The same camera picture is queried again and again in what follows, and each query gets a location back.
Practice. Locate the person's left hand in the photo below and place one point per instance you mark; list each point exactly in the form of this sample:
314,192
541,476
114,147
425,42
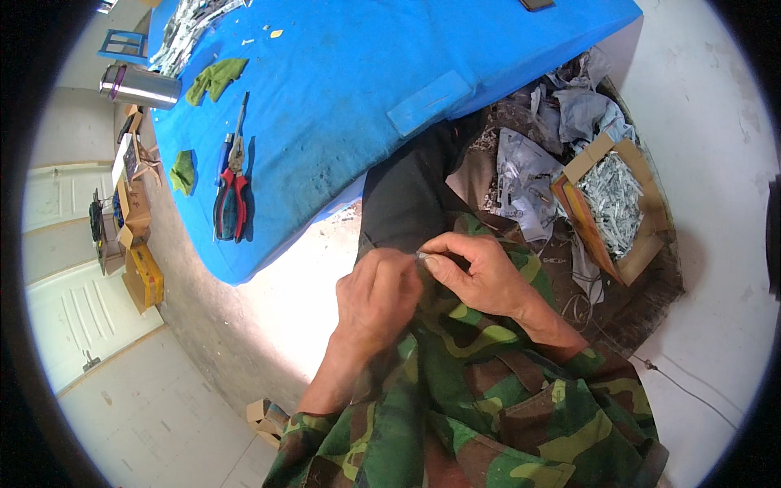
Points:
372,305

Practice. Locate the person's right hand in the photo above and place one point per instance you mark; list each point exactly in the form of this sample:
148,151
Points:
488,280

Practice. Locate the person's left fingers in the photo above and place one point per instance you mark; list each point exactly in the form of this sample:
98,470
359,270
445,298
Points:
390,261

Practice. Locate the small metal piece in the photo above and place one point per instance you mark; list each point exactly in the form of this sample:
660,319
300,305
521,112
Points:
422,256

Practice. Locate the person's legs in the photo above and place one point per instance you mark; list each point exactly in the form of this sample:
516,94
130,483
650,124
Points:
407,195

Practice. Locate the blue table cover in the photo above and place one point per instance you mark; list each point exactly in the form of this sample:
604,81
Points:
341,91

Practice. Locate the person's body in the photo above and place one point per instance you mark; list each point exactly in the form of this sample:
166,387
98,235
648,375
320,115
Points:
488,415

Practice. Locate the cardboard scrap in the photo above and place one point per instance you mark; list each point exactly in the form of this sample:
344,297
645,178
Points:
262,418

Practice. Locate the small green cloth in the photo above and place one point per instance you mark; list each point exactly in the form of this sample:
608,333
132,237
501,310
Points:
182,172

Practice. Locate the heap of silver metal parts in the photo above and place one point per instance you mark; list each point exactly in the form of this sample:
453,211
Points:
613,201

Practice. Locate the open cardboard box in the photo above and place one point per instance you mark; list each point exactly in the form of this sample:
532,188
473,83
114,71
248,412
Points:
637,256

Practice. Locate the round dark basket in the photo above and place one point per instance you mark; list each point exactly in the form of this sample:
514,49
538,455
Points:
634,311

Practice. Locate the large green cloth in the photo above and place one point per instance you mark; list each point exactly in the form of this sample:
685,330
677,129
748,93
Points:
215,79

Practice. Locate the heap of cardboard boxes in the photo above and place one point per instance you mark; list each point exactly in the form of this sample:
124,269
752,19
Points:
137,244

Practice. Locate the dark phone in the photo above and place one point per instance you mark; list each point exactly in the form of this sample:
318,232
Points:
537,4

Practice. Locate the steel thermos flask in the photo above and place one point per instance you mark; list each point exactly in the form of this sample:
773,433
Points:
143,87

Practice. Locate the pile of metal pieces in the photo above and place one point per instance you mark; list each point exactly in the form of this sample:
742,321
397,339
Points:
183,33

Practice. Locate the white panel door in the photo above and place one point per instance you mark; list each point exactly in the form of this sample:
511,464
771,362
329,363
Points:
73,305

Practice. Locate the blue stool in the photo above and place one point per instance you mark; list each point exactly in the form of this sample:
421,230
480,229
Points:
124,46

